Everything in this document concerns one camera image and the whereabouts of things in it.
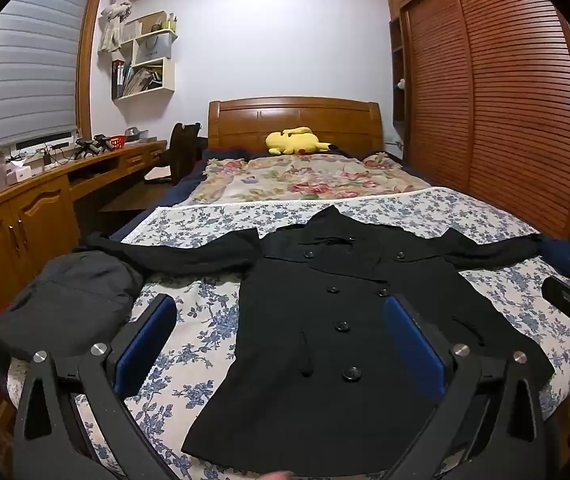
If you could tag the row of books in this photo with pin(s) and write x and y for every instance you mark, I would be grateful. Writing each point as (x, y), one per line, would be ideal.
(119, 79)

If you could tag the red basket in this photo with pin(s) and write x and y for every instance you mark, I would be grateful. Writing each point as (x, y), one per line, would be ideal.
(117, 142)

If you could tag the blue floral bed cover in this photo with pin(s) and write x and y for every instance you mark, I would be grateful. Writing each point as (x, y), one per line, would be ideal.
(205, 310)

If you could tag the white box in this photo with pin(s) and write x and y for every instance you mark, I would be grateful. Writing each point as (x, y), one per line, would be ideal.
(19, 172)

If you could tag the white tied curtain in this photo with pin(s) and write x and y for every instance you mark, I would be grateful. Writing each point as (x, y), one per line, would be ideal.
(115, 20)

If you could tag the black chair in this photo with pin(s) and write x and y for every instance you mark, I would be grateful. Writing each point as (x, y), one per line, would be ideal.
(182, 150)

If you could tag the wooden bed headboard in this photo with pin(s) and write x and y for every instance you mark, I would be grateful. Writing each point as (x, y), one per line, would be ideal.
(295, 115)

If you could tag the black buttoned coat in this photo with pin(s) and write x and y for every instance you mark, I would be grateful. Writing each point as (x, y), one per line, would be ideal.
(315, 310)

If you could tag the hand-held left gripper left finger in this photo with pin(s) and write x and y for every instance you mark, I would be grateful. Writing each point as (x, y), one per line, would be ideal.
(147, 342)

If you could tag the person's left hand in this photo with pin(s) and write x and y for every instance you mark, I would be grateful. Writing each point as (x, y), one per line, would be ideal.
(279, 476)

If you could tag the black gadget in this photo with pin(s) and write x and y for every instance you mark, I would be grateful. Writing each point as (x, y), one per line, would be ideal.
(90, 146)

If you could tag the wooden desk with cabinets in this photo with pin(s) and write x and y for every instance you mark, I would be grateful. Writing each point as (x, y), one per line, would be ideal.
(25, 220)

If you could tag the pink floral quilt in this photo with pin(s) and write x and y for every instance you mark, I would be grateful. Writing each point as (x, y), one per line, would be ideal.
(315, 180)

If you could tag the yellow plush toy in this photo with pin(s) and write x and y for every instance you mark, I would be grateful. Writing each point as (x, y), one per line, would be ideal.
(295, 141)

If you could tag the dark grey folded garment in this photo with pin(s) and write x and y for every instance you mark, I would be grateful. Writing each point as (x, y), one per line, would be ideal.
(65, 300)

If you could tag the white wall shelf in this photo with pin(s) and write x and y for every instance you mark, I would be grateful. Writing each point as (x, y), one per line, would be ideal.
(167, 77)

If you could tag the grey paper bag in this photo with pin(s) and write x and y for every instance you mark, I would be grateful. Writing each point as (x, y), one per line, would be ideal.
(154, 47)

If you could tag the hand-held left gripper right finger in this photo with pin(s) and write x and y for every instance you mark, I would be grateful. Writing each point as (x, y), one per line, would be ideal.
(415, 345)

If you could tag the wooden louvered wardrobe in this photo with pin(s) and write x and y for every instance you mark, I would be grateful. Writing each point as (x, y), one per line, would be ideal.
(490, 85)

